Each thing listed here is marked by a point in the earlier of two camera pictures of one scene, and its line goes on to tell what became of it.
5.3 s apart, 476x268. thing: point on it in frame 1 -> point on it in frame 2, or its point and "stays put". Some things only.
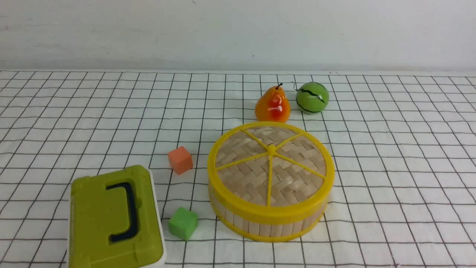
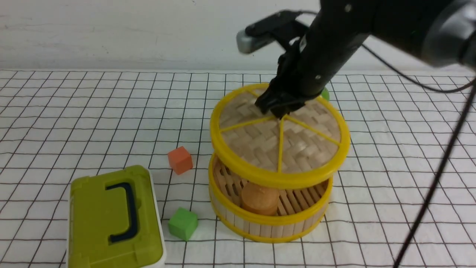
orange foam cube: (180, 160) stays put
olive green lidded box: (116, 220) stays put
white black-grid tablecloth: (403, 143) stays put
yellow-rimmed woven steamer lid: (270, 172) -> (309, 144)
